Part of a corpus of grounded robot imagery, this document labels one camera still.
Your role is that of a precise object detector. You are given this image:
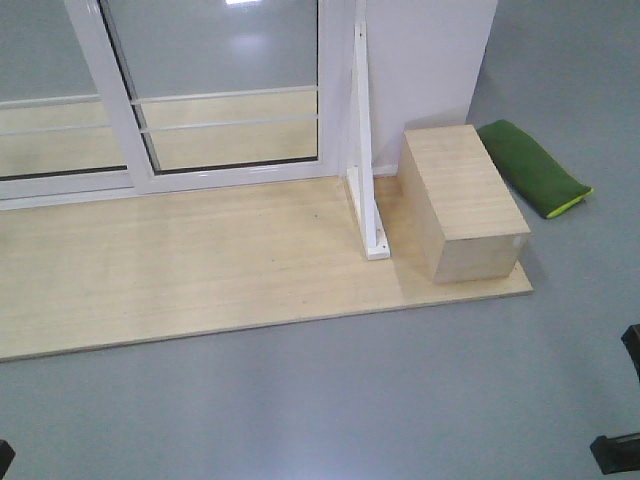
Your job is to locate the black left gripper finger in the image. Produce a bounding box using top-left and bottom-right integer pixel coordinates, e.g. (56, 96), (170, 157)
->
(0, 439), (16, 480)

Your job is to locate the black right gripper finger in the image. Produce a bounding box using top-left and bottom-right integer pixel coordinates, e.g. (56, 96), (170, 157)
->
(621, 324), (640, 377)
(590, 433), (640, 475)

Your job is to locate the white framed sliding glass door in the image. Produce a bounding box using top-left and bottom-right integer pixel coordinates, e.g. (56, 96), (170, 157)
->
(65, 1), (349, 195)

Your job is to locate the white fixed glass door panel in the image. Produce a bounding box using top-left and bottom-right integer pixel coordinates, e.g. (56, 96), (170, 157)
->
(1, 1), (132, 203)

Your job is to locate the green cushion bag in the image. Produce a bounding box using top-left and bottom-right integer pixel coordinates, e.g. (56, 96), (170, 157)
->
(477, 119), (594, 219)

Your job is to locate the light wooden box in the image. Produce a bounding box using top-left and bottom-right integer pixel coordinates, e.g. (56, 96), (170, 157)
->
(397, 125), (530, 284)

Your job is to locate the light wooden base platform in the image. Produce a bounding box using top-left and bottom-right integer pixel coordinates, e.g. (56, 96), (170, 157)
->
(1, 177), (531, 361)

